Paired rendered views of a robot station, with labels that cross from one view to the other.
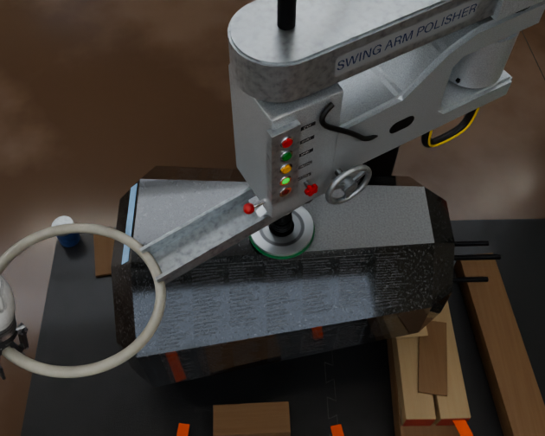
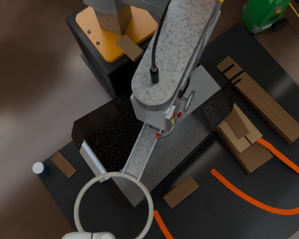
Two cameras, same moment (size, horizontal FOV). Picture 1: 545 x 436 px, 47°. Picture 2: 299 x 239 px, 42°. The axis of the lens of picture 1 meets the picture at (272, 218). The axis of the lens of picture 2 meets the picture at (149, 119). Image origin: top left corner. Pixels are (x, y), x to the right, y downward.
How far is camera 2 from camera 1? 1.06 m
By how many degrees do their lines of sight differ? 19
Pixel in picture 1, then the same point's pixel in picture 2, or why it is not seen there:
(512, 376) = (266, 105)
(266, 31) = (150, 88)
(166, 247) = (128, 166)
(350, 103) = not seen: hidden behind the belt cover
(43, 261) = (39, 187)
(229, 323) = (161, 170)
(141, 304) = (124, 188)
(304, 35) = (164, 80)
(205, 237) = (141, 152)
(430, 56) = not seen: hidden behind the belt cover
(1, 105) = not seen: outside the picture
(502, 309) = (247, 79)
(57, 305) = (63, 201)
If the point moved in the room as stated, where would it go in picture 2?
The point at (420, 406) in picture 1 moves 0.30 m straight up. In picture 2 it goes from (242, 143) to (249, 136)
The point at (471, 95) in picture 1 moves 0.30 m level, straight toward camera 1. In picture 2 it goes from (210, 29) to (221, 72)
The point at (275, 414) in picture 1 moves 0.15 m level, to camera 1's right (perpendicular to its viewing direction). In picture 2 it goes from (189, 183) to (203, 173)
